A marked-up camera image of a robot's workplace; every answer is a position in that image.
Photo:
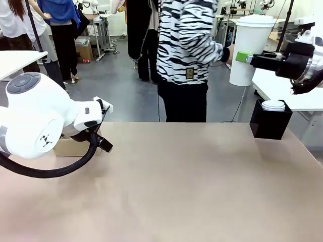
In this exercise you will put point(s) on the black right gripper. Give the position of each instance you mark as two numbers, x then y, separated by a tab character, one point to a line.
295	59

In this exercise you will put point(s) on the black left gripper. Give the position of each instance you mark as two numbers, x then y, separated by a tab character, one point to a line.
75	136

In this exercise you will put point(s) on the tall white paper cup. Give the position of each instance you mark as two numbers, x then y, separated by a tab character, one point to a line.
248	40

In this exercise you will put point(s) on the person's left forearm zebra sleeve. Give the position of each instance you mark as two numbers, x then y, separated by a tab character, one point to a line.
204	49

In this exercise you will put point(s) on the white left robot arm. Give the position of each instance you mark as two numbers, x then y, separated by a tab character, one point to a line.
32	113

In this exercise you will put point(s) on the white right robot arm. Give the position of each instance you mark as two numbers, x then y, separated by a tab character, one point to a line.
320	34

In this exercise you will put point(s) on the brown cardboard carrier box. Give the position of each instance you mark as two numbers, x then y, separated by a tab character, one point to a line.
68	148

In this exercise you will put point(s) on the person's left hand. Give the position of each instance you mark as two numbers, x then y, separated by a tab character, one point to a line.
231	51

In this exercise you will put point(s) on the white long table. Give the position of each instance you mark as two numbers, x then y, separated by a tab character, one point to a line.
277	88

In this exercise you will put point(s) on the black stand pole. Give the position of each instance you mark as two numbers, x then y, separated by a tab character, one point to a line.
38	37
286	22

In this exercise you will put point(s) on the black open box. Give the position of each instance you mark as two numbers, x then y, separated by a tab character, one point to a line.
270	123

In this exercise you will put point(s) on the person in zebra shirt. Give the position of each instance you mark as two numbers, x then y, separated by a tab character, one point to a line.
181	50

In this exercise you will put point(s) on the brown cardboard storage box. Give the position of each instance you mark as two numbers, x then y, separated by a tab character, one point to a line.
84	50

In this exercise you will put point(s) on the white side table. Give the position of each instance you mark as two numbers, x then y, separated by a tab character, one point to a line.
17	60

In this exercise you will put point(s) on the person in blue top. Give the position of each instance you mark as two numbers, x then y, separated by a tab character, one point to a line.
63	37

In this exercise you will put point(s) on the person in black coat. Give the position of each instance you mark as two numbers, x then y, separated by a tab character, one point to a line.
141	30

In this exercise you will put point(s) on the person with long brown hair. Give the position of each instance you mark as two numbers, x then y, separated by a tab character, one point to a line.
12	25

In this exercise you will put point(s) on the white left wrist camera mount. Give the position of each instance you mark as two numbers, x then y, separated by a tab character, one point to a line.
107	107

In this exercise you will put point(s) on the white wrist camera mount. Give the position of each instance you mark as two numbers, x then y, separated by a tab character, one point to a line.
304	35
107	107

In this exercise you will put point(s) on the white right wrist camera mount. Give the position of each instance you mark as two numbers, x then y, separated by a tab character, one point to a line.
304	35

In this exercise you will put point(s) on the grey metal frame desk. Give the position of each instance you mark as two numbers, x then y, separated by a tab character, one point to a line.
101	32

